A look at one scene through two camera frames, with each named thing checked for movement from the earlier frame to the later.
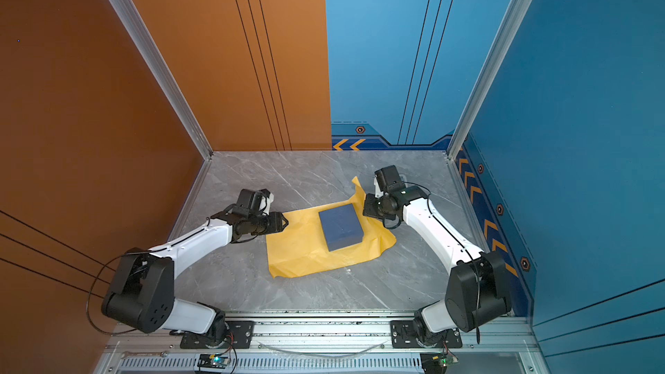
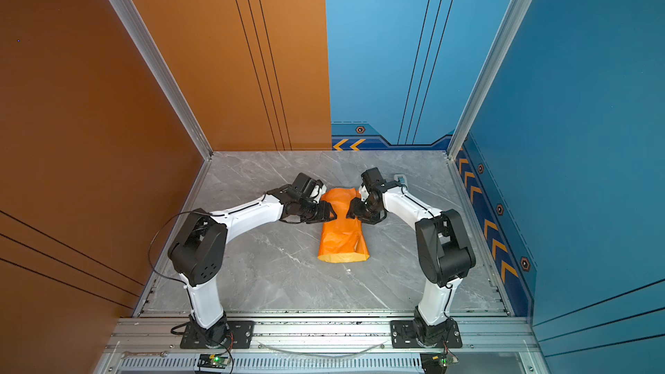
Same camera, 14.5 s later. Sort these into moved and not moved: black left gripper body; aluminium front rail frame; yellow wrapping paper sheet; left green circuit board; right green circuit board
Moved: yellow wrapping paper sheet; black left gripper body
Not moved: aluminium front rail frame; left green circuit board; right green circuit board
